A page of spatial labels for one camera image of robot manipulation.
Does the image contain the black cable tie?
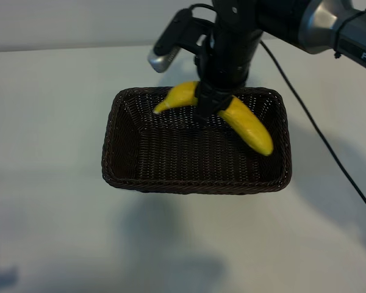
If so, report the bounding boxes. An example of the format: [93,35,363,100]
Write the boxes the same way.
[334,6,366,59]

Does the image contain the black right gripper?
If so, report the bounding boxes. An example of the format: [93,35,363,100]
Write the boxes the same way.
[194,29,260,123]

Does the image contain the black right camera bracket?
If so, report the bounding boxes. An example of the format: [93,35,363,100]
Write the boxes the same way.
[176,17,216,57]

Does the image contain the dark brown wicker basket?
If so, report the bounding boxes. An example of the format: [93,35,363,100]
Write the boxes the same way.
[101,86,293,195]

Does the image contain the yellow banana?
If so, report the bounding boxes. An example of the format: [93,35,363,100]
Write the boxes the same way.
[152,80,275,157]

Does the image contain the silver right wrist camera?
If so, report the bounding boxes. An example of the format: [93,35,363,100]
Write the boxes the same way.
[147,8,192,74]

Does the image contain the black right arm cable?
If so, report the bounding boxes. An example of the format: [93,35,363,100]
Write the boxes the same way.
[260,39,366,220]

